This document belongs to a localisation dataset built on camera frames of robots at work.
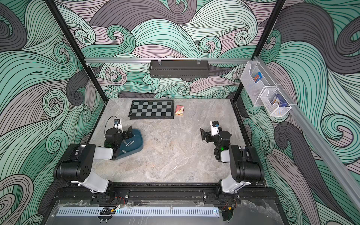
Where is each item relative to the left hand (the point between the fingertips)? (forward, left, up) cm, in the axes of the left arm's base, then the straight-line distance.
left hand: (123, 125), depth 93 cm
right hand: (-1, -59, 0) cm, 59 cm away
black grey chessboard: (+19, -16, -5) cm, 26 cm away
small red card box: (+19, -39, -6) cm, 44 cm away
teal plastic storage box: (-11, -6, -7) cm, 14 cm away
